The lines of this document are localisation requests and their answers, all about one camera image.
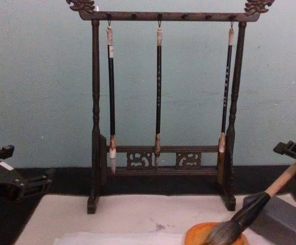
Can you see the black table cloth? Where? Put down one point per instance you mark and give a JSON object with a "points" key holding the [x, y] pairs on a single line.
{"points": [[69, 181]]}

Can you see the black calligraphy brush white lettering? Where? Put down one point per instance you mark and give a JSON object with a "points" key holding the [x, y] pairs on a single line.
{"points": [[225, 97]]}

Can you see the white felt mat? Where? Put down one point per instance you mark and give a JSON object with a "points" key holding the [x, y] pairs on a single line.
{"points": [[137, 214]]}

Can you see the grey rectangular block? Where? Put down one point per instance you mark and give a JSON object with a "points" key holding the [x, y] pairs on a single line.
{"points": [[283, 222]]}

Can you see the thin black calligraphy brush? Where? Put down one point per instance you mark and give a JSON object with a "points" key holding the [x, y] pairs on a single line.
{"points": [[158, 102]]}

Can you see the dark carved wooden brush rack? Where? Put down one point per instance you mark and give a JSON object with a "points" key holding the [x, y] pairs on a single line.
{"points": [[95, 102]]}

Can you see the round orange ink dish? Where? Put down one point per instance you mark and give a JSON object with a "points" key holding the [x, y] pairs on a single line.
{"points": [[196, 233]]}

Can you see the black brush with white cap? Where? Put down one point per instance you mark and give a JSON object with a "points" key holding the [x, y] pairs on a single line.
{"points": [[111, 102]]}

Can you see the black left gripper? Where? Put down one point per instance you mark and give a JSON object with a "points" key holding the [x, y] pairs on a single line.
{"points": [[2, 178]]}

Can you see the white paper sheet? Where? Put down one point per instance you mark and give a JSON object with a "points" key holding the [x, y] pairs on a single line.
{"points": [[112, 240]]}

